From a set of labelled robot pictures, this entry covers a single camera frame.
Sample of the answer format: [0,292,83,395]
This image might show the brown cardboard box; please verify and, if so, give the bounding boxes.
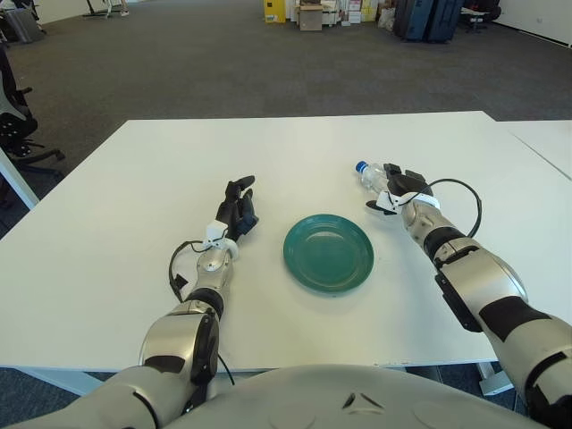
[298,4,324,31]

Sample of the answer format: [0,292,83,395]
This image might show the green round plate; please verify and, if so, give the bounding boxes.
[282,214,375,296]

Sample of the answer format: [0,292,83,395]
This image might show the yellow cabinet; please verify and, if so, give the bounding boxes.
[263,0,287,23]

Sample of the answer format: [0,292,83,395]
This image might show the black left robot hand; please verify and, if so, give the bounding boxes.
[216,174,261,245]

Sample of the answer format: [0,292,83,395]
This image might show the black office chair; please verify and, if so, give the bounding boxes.
[0,44,66,175]

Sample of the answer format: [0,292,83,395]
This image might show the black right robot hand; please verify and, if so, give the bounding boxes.
[365,163,435,212]

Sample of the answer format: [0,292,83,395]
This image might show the clear plastic bottle blue cap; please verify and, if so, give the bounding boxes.
[355,160,391,194]

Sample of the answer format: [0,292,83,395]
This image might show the stack of white boxes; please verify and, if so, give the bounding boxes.
[347,0,379,23]

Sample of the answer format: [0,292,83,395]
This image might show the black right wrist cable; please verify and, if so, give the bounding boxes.
[395,178,484,238]

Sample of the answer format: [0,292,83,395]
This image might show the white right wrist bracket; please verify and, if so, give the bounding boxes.
[374,190,401,216]

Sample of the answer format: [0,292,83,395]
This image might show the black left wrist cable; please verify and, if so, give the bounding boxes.
[168,240,209,303]

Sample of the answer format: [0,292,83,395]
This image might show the black stand legs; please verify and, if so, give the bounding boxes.
[82,0,130,18]

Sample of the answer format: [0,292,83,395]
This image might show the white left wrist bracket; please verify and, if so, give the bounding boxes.
[205,220,230,249]

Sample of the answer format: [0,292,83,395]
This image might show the dark navy suitcase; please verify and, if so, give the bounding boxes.
[424,0,464,45]

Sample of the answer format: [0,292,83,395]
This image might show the white desk leg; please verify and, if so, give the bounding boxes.
[0,147,40,210]

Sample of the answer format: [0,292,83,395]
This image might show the distant black chair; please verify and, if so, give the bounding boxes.
[459,0,504,33]

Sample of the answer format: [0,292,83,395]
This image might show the grey robot torso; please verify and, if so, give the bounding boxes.
[164,364,537,429]

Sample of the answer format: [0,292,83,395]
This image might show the grey suitcase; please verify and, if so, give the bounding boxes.
[4,7,45,44]

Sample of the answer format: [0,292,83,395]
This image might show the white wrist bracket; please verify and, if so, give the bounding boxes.
[374,190,401,216]
[205,220,230,249]

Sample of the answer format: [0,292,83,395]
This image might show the blue suitcase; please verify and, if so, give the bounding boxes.
[392,0,433,43]

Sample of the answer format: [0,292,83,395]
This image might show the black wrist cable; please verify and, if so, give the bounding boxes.
[395,178,484,238]
[168,240,209,303]

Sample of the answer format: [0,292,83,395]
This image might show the white shelf unit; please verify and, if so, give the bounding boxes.
[319,0,349,27]

